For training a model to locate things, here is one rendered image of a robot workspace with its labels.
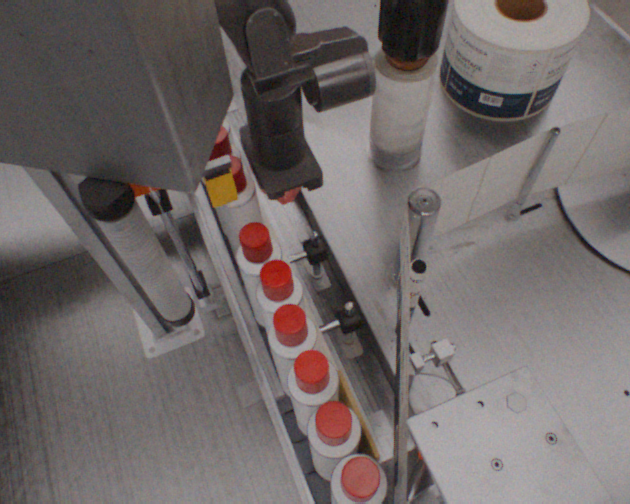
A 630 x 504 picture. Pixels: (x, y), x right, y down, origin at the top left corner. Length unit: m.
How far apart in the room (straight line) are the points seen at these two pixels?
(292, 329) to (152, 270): 0.15
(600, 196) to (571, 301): 0.18
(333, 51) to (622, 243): 0.53
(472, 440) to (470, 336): 0.33
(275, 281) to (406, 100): 0.34
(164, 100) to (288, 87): 0.24
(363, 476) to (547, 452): 0.15
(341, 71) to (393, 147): 0.32
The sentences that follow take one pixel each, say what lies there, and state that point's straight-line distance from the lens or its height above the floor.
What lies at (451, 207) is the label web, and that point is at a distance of 0.74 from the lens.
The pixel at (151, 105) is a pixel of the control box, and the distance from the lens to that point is 0.31.
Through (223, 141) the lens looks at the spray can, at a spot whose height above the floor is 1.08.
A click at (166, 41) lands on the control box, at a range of 0.31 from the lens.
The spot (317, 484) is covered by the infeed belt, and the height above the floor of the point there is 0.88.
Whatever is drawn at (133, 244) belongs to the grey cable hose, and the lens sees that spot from 0.43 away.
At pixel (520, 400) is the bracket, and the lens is 0.47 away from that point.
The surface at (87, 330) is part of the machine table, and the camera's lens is 0.88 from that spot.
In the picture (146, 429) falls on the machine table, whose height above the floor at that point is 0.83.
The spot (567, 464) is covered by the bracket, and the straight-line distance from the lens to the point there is 0.47.
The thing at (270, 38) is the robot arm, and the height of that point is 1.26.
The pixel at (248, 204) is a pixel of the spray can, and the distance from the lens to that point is 0.67.
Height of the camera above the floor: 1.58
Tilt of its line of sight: 60 degrees down
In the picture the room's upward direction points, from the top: 4 degrees counter-clockwise
